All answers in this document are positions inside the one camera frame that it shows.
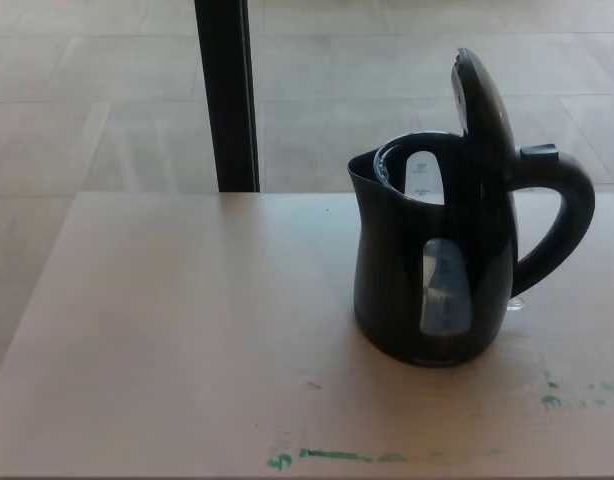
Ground black electric kettle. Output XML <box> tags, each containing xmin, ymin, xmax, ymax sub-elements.
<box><xmin>346</xmin><ymin>47</ymin><xmax>597</xmax><ymax>368</ymax></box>

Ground black vertical post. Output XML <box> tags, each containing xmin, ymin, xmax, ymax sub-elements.
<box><xmin>194</xmin><ymin>0</ymin><xmax>261</xmax><ymax>194</ymax></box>

